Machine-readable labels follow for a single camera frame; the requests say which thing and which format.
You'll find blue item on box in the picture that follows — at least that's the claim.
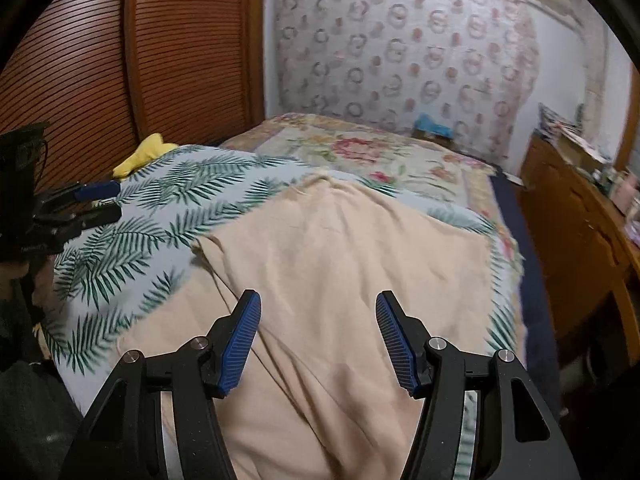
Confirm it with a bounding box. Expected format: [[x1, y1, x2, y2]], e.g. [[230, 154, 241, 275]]
[[414, 113, 454, 140]]

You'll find pink thermos bottle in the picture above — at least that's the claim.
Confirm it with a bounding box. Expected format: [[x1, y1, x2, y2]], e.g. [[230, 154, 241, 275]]
[[610, 171, 638, 214]]

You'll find person's left hand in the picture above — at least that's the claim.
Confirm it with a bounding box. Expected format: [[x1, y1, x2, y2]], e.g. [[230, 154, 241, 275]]
[[1, 256, 54, 307]]

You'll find circle pattern lace curtain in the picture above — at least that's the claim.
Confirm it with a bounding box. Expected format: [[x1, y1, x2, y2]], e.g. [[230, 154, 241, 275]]
[[273, 0, 539, 164]]

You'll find beige side curtain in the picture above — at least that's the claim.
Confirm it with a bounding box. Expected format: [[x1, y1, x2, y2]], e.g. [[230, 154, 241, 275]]
[[582, 8, 608, 141]]

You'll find cardboard box on sideboard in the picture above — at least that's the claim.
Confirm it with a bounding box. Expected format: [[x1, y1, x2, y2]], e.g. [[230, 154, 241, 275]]
[[556, 132, 608, 172]]

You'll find floral bed cover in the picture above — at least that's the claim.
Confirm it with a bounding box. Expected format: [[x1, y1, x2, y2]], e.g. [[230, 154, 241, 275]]
[[221, 113, 498, 221]]

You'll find beige printed t-shirt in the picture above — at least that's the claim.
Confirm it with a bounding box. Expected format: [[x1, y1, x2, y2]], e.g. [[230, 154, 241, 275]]
[[117, 174, 491, 479]]

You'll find palm leaf print blanket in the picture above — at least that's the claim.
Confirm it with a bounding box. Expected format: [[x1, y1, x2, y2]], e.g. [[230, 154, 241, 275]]
[[41, 143, 526, 480]]

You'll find navy bed mattress edge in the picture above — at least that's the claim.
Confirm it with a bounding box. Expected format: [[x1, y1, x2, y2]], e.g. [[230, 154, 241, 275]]
[[490, 170, 561, 420]]

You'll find brown louvered wardrobe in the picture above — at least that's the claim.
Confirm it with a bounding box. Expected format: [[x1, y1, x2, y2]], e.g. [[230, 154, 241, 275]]
[[1, 0, 265, 188]]

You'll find wooden sideboard cabinet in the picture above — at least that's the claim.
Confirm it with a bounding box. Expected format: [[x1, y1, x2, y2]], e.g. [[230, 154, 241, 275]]
[[520, 136, 639, 364]]

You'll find yellow plush toy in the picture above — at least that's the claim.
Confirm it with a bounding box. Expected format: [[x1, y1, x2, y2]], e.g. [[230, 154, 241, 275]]
[[112, 133, 178, 180]]

